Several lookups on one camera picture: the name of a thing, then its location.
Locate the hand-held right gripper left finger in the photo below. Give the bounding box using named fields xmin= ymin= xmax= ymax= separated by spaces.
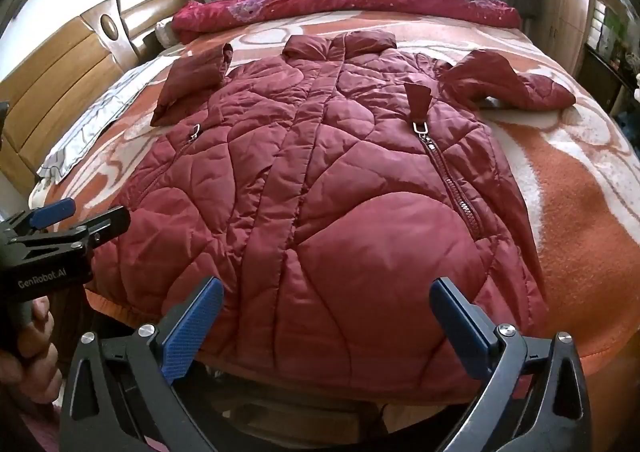
xmin=60 ymin=277 xmax=224 ymax=452

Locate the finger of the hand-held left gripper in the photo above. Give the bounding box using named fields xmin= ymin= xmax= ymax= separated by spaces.
xmin=0 ymin=198 xmax=77 ymax=239
xmin=10 ymin=206 xmax=132 ymax=253

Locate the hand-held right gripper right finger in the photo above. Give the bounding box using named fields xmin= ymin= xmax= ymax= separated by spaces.
xmin=429 ymin=277 xmax=593 ymax=452

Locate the dark red quilted jacket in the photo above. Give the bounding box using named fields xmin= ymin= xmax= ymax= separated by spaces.
xmin=87 ymin=29 xmax=576 ymax=405

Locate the person's left hand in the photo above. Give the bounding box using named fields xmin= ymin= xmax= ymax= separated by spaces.
xmin=0 ymin=294 xmax=63 ymax=413

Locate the grey white patterned pillowcase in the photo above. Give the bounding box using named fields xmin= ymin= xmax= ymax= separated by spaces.
xmin=37 ymin=57 xmax=173 ymax=183

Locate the wooden headboard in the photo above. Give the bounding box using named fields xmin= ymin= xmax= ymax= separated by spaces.
xmin=0 ymin=0 xmax=203 ymax=198

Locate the orange white patterned blanket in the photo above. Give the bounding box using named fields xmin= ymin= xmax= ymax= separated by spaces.
xmin=30 ymin=7 xmax=640 ymax=383

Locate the white pillow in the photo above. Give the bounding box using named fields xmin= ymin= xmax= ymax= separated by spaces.
xmin=154 ymin=21 xmax=177 ymax=47

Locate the dark side cabinet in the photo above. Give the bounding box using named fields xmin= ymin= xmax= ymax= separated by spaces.
xmin=582 ymin=0 xmax=640 ymax=125

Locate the wooden wardrobe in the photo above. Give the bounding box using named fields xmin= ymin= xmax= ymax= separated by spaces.
xmin=537 ymin=0 xmax=601 ymax=78

